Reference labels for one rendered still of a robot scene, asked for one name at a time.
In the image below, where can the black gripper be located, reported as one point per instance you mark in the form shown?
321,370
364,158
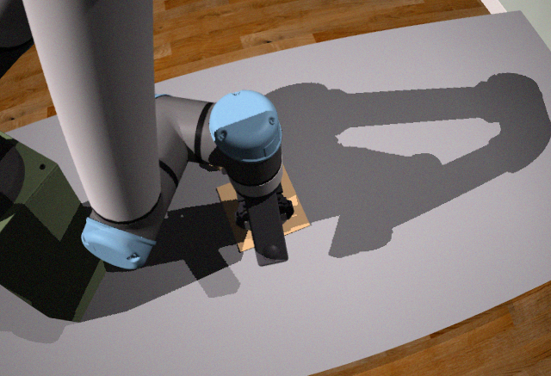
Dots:
286,211

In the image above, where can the tan square mat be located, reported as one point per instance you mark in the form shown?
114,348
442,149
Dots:
243,237

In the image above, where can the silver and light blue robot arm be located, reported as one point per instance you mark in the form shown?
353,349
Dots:
98,61

